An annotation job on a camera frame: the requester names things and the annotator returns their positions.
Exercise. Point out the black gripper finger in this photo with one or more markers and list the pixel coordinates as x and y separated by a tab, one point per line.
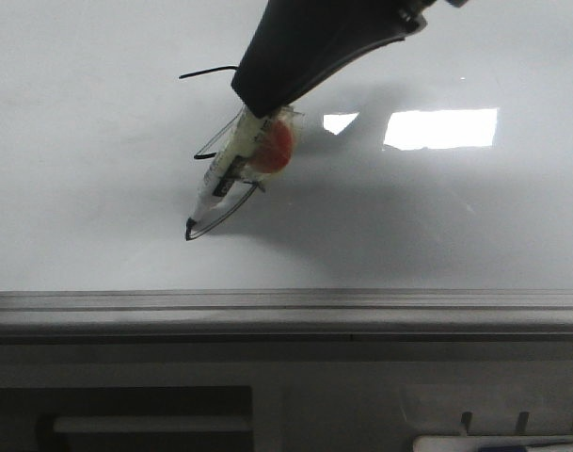
299	44

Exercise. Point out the red magnet taped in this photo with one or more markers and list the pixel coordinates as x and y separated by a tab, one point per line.
276	149

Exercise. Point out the white black whiteboard marker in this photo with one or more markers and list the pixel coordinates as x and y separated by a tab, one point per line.
229	151

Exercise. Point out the white whiteboard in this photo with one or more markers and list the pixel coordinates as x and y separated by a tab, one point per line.
443	161

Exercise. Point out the dark left metal hook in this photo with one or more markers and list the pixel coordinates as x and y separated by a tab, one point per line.
465	422

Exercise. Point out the dark metal hook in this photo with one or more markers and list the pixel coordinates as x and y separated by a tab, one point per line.
521	423
465	422

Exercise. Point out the dark middle metal hook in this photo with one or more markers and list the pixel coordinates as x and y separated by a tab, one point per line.
521	423

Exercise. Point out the white tray with blue item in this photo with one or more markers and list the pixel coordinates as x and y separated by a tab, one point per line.
490	443

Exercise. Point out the grey aluminium whiteboard frame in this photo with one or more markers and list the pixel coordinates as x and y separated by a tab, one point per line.
154	313

